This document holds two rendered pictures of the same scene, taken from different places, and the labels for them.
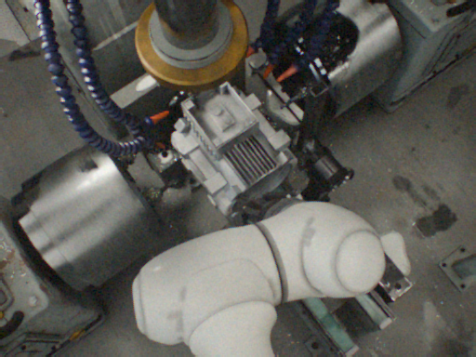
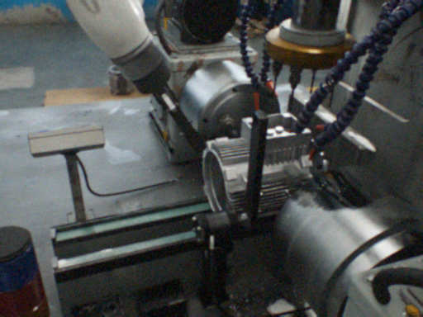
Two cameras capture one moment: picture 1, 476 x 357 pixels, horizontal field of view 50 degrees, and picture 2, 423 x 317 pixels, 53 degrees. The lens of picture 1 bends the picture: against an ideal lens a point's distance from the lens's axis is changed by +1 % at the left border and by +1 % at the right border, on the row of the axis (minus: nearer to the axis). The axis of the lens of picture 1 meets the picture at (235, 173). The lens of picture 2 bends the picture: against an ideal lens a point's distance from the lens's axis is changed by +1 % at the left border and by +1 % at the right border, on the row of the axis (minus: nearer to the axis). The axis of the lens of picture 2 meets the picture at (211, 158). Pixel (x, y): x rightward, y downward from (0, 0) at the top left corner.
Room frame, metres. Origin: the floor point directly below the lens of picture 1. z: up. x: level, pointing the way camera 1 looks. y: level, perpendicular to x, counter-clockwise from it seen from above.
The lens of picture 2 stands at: (0.45, -0.83, 1.57)
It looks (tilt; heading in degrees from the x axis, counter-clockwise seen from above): 32 degrees down; 101
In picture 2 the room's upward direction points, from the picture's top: 2 degrees clockwise
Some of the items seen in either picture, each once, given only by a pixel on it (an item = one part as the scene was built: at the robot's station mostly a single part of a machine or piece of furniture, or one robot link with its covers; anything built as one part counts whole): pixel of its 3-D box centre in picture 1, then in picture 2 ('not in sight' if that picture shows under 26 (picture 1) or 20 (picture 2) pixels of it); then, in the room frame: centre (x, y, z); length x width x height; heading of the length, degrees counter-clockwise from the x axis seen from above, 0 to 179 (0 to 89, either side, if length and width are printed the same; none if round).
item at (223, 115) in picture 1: (220, 120); (273, 139); (0.43, 0.02, 1.11); 0.12 x 0.11 x 0.07; 31
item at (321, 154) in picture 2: (193, 102); (309, 166); (0.52, 0.08, 1.02); 0.15 x 0.02 x 0.15; 122
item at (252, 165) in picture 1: (233, 152); (254, 176); (0.40, 0.00, 1.02); 0.20 x 0.19 x 0.19; 31
